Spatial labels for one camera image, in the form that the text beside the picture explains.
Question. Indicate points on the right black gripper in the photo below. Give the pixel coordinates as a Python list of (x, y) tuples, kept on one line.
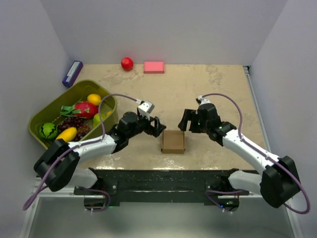
[(188, 114)]

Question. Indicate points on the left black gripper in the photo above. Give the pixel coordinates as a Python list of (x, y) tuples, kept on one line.
[(154, 131)]

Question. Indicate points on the brown cardboard box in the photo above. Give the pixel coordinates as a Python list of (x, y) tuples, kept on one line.
[(173, 142)]

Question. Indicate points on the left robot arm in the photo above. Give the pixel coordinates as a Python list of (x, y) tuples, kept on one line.
[(58, 168)]

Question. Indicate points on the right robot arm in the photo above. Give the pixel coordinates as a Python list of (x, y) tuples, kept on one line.
[(276, 179)]

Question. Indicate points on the pink box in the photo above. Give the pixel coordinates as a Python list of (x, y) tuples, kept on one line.
[(153, 67)]

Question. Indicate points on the purple box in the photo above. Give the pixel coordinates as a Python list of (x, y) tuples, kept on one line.
[(72, 74)]

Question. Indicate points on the red apple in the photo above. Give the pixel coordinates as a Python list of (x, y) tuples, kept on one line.
[(127, 64)]

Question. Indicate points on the red dragon fruit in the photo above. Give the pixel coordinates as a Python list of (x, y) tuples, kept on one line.
[(82, 109)]

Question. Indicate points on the purple grapes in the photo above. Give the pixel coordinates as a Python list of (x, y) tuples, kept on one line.
[(78, 123)]

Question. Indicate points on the olive green basket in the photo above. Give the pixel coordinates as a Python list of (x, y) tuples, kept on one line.
[(78, 92)]

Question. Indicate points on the yellow mango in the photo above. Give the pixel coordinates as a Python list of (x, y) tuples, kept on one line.
[(68, 135)]

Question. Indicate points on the toy watermelon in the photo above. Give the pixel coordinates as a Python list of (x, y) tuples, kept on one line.
[(48, 131)]

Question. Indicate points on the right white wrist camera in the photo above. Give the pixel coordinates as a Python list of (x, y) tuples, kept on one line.
[(203, 103)]

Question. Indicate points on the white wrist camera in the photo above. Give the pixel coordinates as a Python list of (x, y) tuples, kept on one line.
[(145, 108), (203, 103)]

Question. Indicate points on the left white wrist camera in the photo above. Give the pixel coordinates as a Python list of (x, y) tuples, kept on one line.
[(145, 108)]

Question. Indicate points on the black base frame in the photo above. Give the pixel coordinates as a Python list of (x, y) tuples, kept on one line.
[(114, 187)]

